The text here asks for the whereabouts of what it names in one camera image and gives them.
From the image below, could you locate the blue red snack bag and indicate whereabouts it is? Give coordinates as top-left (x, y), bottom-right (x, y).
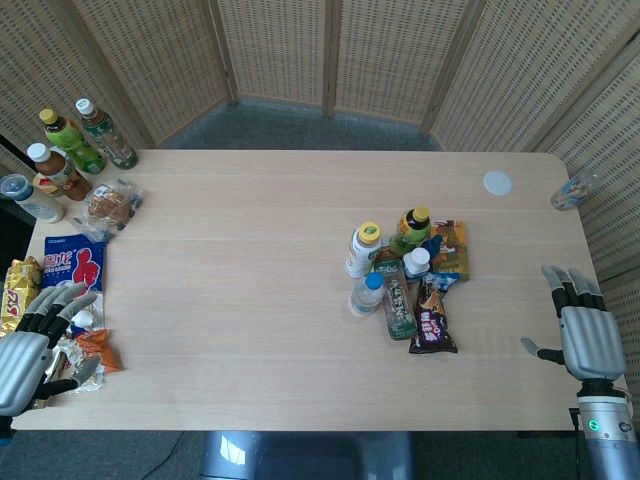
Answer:
top-left (42, 234), bottom-right (108, 301)

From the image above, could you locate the silver foil snack wrapper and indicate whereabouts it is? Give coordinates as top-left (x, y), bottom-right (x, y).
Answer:
top-left (43, 337), bottom-right (107, 392)

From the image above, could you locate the grey-cap white bottle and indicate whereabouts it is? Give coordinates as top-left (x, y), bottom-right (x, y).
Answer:
top-left (0, 173), bottom-right (66, 224)

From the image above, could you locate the blue-capped clear water bottle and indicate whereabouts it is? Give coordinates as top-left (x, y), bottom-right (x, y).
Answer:
top-left (351, 273), bottom-right (386, 317)

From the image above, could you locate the yellow-cap bright green bottle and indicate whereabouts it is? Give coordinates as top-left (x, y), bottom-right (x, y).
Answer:
top-left (38, 108), bottom-right (107, 175)

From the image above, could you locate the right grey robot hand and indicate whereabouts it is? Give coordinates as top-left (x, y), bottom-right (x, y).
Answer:
top-left (520, 264), bottom-right (627, 384)

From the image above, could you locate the woven bamboo screen panel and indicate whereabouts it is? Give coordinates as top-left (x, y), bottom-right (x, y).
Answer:
top-left (208, 0), bottom-right (335, 115)
top-left (0, 0), bottom-right (157, 177)
top-left (69, 0), bottom-right (240, 147)
top-left (423, 0), bottom-right (640, 152)
top-left (323, 0), bottom-right (487, 132)
top-left (538, 38), bottom-right (640, 282)

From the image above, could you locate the yellow-cap white milk tea bottle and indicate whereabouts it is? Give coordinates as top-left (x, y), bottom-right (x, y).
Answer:
top-left (343, 221), bottom-right (384, 279)

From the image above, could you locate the purple snack bag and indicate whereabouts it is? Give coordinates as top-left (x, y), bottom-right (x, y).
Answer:
top-left (408, 272), bottom-right (460, 356)

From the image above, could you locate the yellow-cap green tea bottle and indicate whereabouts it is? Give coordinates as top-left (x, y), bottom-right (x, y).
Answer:
top-left (388, 205), bottom-right (433, 259)

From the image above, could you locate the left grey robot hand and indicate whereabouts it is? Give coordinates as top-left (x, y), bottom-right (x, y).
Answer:
top-left (0, 281), bottom-right (101, 419)

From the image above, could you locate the green drink carton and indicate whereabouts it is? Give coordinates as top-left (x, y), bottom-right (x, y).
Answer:
top-left (373, 257), bottom-right (419, 342)

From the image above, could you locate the orange yellow snack bag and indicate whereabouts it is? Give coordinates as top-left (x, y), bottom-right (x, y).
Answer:
top-left (428, 219), bottom-right (473, 283)

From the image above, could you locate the bread in clear bag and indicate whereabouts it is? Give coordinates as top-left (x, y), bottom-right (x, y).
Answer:
top-left (69, 178), bottom-right (147, 244)

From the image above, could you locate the white-cap dark drink bottle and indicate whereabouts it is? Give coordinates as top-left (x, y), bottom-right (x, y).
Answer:
top-left (402, 248), bottom-right (432, 284)

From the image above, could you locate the clear plastic bottle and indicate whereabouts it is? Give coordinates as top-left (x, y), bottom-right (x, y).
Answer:
top-left (550, 171), bottom-right (601, 212)

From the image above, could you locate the white-cap green tea bottle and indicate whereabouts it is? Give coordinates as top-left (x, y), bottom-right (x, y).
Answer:
top-left (74, 98), bottom-right (139, 170)

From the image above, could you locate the thin black floor cable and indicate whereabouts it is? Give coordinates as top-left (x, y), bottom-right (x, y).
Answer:
top-left (148, 431), bottom-right (187, 480)

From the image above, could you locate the orange snack packet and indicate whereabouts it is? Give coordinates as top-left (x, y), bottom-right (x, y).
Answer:
top-left (74, 329), bottom-right (125, 374)

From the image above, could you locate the white-cap brown tea bottle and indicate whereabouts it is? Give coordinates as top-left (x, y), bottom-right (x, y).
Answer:
top-left (26, 142), bottom-right (93, 202)

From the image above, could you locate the small blue snack bag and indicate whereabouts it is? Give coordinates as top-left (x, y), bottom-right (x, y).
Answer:
top-left (423, 271), bottom-right (460, 292)

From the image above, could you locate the white snack packet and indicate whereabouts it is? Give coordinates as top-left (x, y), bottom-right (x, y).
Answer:
top-left (63, 291), bottom-right (107, 342)

